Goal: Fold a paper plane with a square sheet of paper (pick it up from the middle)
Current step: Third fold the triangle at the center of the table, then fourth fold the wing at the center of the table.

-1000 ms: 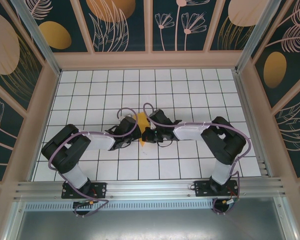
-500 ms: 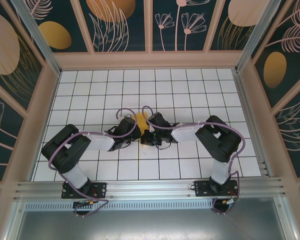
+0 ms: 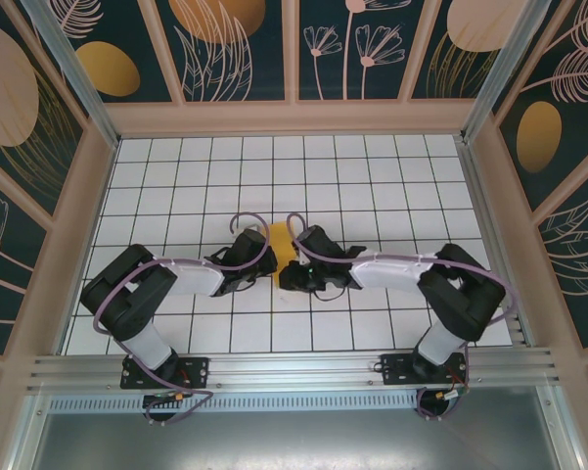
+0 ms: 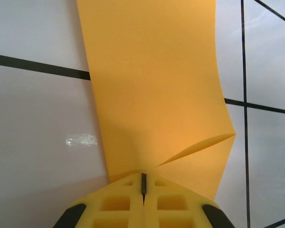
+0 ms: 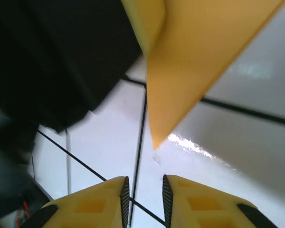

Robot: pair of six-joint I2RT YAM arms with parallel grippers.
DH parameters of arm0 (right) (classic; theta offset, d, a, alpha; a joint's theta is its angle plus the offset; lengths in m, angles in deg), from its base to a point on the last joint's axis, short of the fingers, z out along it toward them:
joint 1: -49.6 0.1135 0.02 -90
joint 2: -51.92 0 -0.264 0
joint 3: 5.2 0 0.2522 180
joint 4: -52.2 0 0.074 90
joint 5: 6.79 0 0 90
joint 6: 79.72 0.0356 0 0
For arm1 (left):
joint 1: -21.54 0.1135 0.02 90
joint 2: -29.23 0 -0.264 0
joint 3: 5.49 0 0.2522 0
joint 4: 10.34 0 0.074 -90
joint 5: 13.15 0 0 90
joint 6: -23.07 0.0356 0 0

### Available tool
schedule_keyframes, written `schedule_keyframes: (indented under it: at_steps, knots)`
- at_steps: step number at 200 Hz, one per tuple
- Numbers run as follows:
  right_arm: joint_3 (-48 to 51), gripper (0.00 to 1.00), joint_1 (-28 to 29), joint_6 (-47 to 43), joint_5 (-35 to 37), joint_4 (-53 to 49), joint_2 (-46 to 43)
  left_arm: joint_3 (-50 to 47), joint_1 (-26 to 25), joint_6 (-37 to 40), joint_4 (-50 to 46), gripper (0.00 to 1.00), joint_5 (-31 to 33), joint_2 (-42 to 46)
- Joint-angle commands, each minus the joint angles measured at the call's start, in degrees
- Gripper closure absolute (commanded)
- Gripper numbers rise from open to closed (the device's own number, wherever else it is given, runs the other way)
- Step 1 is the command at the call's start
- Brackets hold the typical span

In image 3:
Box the yellow paper sheet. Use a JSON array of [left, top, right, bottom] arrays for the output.
[[267, 220, 299, 288]]

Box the grey metal sheet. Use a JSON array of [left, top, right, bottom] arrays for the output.
[[28, 410, 584, 470]]

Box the small circuit board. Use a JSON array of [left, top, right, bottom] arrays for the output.
[[432, 386, 472, 403], [143, 391, 193, 408]]

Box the aluminium mounting rail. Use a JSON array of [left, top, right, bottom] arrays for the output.
[[26, 346, 564, 394]]

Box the slotted grey cable duct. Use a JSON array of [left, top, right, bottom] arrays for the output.
[[46, 391, 425, 415]]

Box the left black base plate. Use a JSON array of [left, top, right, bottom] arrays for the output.
[[120, 355, 211, 391]]

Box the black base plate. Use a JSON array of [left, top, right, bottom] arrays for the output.
[[120, 355, 211, 391], [380, 352, 471, 387]]

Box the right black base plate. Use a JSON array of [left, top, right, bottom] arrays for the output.
[[380, 352, 471, 387]]

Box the aluminium side rail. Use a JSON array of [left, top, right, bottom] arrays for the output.
[[453, 136, 537, 350]]

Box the aluminium corner post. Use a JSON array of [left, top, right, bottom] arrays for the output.
[[461, 0, 562, 144], [22, 0, 122, 149]]

